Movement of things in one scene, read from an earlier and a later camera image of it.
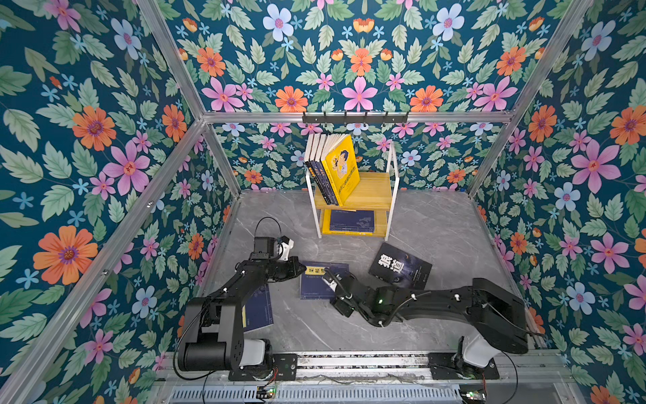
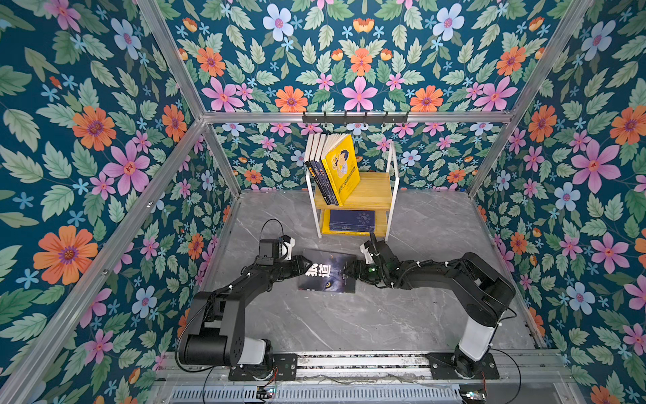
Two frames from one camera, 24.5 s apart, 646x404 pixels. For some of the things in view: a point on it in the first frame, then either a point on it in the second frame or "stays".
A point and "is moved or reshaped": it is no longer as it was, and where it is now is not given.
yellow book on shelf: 326,225 stays
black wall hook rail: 354,119 stays
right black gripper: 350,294 → 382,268
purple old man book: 316,170 stays
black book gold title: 311,170 stays
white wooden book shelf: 370,212 stays
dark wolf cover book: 399,268 is moved or reshaped
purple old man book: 320,170 stays
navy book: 256,311 → 354,220
